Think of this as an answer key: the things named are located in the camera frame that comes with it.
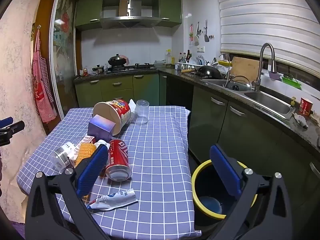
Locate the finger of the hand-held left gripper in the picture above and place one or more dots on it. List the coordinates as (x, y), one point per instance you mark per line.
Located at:
(5, 122)
(15, 127)

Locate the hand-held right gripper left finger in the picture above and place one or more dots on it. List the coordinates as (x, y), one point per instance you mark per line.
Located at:
(91, 170)

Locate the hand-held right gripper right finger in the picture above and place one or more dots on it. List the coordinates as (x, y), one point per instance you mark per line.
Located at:
(225, 170)

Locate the yellow snack packet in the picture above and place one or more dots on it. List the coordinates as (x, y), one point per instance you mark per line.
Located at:
(85, 152)

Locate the yellow rimmed dark bin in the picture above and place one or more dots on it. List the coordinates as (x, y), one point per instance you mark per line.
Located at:
(207, 185)

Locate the silver foil wrapper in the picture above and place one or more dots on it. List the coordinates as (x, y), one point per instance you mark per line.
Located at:
(72, 152)

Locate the red soda can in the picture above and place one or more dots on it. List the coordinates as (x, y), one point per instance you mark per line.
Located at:
(117, 155)

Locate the clear plastic water bottle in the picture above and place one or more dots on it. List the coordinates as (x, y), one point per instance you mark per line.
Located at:
(58, 158)

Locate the white toothpaste tube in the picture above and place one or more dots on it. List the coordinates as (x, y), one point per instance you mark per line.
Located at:
(117, 197)

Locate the small purple box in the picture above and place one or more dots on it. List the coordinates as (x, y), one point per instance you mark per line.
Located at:
(100, 130)

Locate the red instant noodle cup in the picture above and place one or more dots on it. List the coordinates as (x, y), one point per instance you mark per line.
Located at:
(120, 110)

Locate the clear plastic cup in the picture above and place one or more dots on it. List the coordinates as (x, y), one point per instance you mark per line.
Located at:
(142, 112)

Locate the green sink base cabinet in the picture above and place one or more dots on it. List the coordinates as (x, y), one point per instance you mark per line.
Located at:
(250, 135)

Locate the red checked apron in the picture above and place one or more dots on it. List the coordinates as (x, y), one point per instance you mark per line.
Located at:
(42, 92)

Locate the blue checked tablecloth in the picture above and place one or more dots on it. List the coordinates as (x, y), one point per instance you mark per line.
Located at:
(155, 142)

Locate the steel sink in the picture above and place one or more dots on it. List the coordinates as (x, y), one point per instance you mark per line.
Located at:
(270, 102)

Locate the green stove base cabinet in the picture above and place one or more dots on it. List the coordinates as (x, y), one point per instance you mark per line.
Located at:
(115, 88)

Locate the glass pot lid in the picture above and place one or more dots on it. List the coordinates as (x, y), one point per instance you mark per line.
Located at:
(237, 86)

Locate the small red can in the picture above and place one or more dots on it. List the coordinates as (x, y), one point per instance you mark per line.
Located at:
(85, 72)

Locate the grey dishcloth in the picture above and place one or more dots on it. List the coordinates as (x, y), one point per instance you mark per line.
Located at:
(300, 120)

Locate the dark stone countertop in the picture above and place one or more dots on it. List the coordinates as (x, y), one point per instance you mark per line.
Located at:
(310, 137)

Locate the purple checked cloth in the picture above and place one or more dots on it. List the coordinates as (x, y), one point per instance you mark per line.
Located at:
(18, 230)

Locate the frosted sliding door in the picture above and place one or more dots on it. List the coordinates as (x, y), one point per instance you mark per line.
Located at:
(65, 42)

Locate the slim steel faucet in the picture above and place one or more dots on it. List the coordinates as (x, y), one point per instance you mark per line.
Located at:
(228, 70)

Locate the red paper cup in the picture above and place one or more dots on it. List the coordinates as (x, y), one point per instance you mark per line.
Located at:
(306, 106)

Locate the wooden cutting board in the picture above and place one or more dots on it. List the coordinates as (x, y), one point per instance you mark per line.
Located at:
(246, 67)

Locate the yellow plastic tray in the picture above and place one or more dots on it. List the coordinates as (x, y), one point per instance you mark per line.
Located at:
(225, 63)

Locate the purple soap holder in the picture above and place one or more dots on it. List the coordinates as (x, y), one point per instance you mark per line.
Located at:
(276, 75)

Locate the green plastic tray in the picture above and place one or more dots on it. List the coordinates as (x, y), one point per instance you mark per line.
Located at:
(291, 82)

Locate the white dish rack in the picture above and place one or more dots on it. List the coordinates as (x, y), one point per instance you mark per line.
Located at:
(197, 61)

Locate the black wok with lid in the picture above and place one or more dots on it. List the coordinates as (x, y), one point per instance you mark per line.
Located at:
(117, 60)

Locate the black gas stove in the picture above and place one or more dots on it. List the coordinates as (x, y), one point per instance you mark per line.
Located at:
(140, 66)

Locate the dark sauce bottle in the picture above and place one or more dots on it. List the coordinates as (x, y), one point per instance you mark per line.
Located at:
(188, 55)

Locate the tall steel faucet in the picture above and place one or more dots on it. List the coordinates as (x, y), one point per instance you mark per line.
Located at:
(262, 55)

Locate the clear plastic oil bottle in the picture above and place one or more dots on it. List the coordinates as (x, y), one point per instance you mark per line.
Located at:
(168, 58)

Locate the hanging black spatula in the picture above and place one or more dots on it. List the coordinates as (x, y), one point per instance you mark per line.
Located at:
(206, 37)

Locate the hanging pink utensil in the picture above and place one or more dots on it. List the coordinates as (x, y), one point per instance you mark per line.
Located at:
(191, 33)

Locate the steel range hood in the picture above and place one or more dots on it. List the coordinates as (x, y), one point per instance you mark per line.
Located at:
(130, 21)

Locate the white window blind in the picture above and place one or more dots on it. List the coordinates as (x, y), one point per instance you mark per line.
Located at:
(262, 17)

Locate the white wall socket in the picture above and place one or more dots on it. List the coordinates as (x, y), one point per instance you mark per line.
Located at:
(201, 49)

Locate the green wall cabinet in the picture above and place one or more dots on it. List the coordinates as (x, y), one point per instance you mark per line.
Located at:
(170, 7)
(88, 7)

